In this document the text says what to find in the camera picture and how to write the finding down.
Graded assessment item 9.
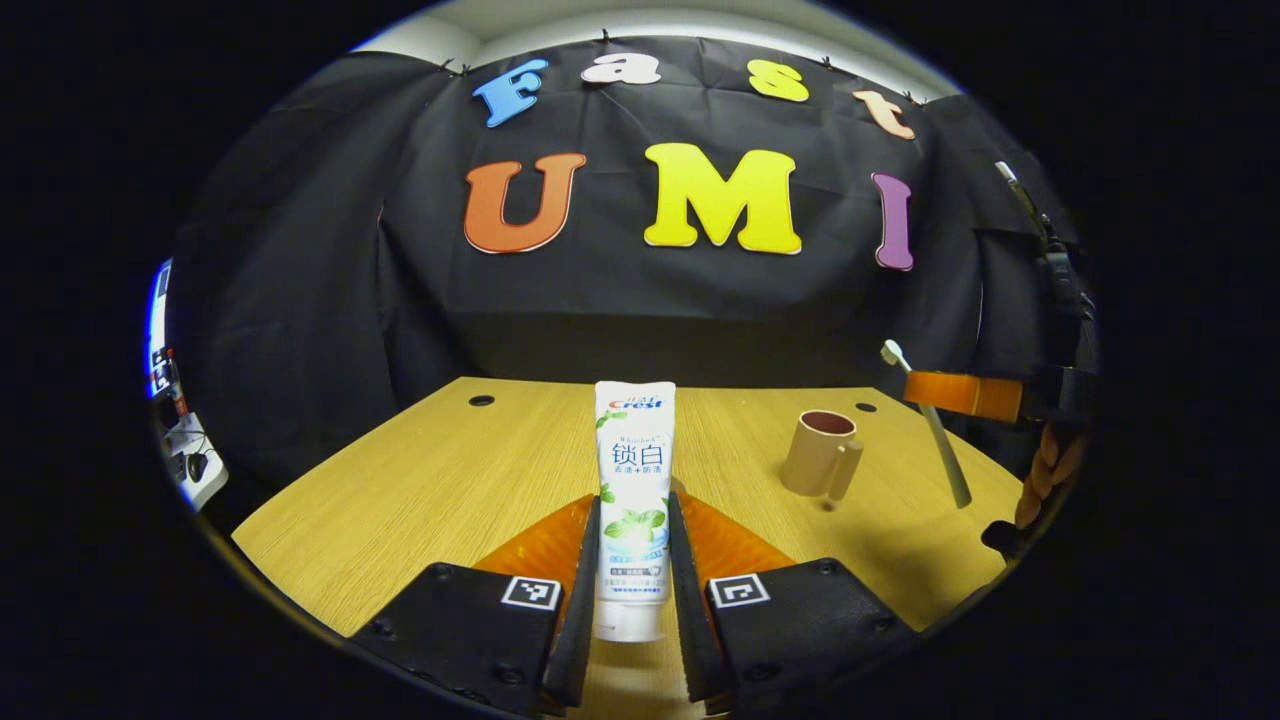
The wooden desktop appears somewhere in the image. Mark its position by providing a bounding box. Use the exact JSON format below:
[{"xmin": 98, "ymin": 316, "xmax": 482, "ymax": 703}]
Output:
[{"xmin": 232, "ymin": 376, "xmax": 1026, "ymax": 720}]

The beige cup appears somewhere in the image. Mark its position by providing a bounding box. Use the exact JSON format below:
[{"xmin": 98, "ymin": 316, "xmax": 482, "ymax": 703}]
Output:
[{"xmin": 781, "ymin": 410, "xmax": 865, "ymax": 502}]

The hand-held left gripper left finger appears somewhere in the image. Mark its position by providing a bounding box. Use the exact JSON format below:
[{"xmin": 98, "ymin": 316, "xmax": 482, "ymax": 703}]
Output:
[{"xmin": 348, "ymin": 494, "xmax": 602, "ymax": 717}]

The bright blue panel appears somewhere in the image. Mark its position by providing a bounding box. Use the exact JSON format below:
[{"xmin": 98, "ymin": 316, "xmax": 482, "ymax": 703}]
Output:
[{"xmin": 145, "ymin": 260, "xmax": 176, "ymax": 391}]

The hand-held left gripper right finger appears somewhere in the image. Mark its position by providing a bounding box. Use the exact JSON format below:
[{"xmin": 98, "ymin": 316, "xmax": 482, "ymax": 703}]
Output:
[{"xmin": 667, "ymin": 490, "xmax": 923, "ymax": 703}]

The white toothpaste tube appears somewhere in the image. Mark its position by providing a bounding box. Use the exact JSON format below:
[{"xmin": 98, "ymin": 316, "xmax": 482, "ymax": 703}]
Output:
[{"xmin": 594, "ymin": 380, "xmax": 677, "ymax": 643}]

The white toothbrush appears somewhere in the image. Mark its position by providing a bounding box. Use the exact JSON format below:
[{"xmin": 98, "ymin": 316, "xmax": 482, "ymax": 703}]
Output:
[{"xmin": 880, "ymin": 340, "xmax": 973, "ymax": 509}]

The black backdrop cloth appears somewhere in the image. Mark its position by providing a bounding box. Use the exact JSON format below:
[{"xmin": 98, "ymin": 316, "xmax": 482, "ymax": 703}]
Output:
[{"xmin": 165, "ymin": 35, "xmax": 1101, "ymax": 501}]

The white device with cables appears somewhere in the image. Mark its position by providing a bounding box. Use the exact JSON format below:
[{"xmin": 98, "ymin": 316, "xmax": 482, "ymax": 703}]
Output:
[{"xmin": 160, "ymin": 410, "xmax": 231, "ymax": 511}]

